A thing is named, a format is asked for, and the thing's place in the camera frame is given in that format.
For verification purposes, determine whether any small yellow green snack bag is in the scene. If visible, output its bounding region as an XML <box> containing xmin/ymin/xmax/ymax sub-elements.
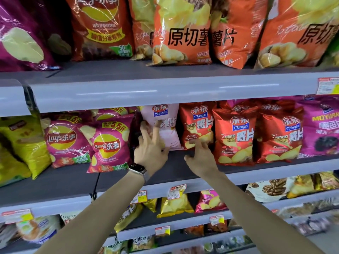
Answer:
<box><xmin>131</xmin><ymin>235</ymin><xmax>157</xmax><ymax>252</ymax></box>

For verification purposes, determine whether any person's left forearm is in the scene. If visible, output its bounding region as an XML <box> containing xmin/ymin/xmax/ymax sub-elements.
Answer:
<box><xmin>34</xmin><ymin>170</ymin><xmax>146</xmax><ymax>254</ymax></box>

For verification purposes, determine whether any small red snack bag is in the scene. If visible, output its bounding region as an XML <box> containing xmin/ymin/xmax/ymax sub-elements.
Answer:
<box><xmin>207</xmin><ymin>220</ymin><xmax>229</xmax><ymax>234</ymax></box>
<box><xmin>184</xmin><ymin>224</ymin><xmax>205</xmax><ymax>238</ymax></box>

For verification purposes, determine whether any yellow prawn cracker bag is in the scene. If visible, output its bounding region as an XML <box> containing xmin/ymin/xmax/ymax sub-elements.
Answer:
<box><xmin>317</xmin><ymin>171</ymin><xmax>339</xmax><ymax>191</ymax></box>

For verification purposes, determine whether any white cookie print snack bag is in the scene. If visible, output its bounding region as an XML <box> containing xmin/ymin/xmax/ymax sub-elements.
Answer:
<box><xmin>0</xmin><ymin>223</ymin><xmax>20</xmax><ymax>243</ymax></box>

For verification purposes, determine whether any red yellow chips snack bag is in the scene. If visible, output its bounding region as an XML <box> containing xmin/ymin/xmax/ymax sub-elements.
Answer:
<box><xmin>218</xmin><ymin>99</ymin><xmax>296</xmax><ymax>114</ymax></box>
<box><xmin>255</xmin><ymin>107</ymin><xmax>304</xmax><ymax>164</ymax></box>
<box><xmin>212</xmin><ymin>107</ymin><xmax>259</xmax><ymax>166</ymax></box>
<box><xmin>179</xmin><ymin>102</ymin><xmax>218</xmax><ymax>150</ymax></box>

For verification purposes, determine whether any red yellow price tag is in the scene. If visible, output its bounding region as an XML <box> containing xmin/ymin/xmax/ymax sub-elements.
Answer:
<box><xmin>155</xmin><ymin>226</ymin><xmax>171</xmax><ymax>237</ymax></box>
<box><xmin>167</xmin><ymin>184</ymin><xmax>188</xmax><ymax>201</ymax></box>
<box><xmin>316</xmin><ymin>77</ymin><xmax>339</xmax><ymax>95</ymax></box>
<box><xmin>130</xmin><ymin>190</ymin><xmax>148</xmax><ymax>205</ymax></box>
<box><xmin>209</xmin><ymin>215</ymin><xmax>226</xmax><ymax>226</ymax></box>
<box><xmin>1</xmin><ymin>208</ymin><xmax>34</xmax><ymax>224</ymax></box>

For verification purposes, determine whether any white blue orange snack bag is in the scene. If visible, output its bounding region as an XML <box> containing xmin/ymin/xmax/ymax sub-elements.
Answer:
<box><xmin>16</xmin><ymin>215</ymin><xmax>63</xmax><ymax>244</ymax></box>

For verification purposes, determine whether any golden striped snack bag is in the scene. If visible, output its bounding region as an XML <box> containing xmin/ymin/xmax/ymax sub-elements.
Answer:
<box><xmin>287</xmin><ymin>174</ymin><xmax>323</xmax><ymax>199</ymax></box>

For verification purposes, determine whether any large green chips snack bag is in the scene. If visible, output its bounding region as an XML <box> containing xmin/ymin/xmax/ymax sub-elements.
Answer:
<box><xmin>319</xmin><ymin>34</ymin><xmax>339</xmax><ymax>68</ymax></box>

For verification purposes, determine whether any person's right forearm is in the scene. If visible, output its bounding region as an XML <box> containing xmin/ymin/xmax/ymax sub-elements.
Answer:
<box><xmin>200</xmin><ymin>170</ymin><xmax>325</xmax><ymax>254</ymax></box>

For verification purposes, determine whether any golden foil snack bag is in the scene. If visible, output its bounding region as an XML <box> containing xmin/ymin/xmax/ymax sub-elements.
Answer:
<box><xmin>143</xmin><ymin>198</ymin><xmax>159</xmax><ymax>213</ymax></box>

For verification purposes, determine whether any person's right hand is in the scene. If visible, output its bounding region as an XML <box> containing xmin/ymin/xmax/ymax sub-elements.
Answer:
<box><xmin>184</xmin><ymin>139</ymin><xmax>221</xmax><ymax>180</ymax></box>

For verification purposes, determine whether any white Qinqin chip bag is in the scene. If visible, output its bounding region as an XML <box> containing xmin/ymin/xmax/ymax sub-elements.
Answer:
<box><xmin>139</xmin><ymin>104</ymin><xmax>184</xmax><ymax>152</ymax></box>

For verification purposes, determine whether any pile of pale green packs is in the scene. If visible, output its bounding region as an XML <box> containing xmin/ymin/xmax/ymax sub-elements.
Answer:
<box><xmin>204</xmin><ymin>235</ymin><xmax>252</xmax><ymax>254</ymax></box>

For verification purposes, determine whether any grey store shelving unit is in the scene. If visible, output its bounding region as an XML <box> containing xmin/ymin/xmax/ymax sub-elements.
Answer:
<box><xmin>0</xmin><ymin>59</ymin><xmax>339</xmax><ymax>254</ymax></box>

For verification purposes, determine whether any smartwatch with grey band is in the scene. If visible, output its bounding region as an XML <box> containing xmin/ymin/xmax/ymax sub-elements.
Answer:
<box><xmin>128</xmin><ymin>163</ymin><xmax>150</xmax><ymax>183</ymax></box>

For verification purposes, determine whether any person's left hand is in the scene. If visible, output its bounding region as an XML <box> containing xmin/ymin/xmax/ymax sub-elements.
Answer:
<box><xmin>133</xmin><ymin>120</ymin><xmax>171</xmax><ymax>179</ymax></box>

